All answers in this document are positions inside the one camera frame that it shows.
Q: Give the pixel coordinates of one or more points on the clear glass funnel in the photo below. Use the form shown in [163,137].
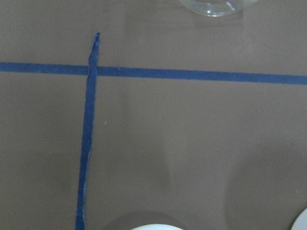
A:
[217,8]

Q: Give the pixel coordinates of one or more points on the white enamel mug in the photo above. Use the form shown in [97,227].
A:
[156,227]

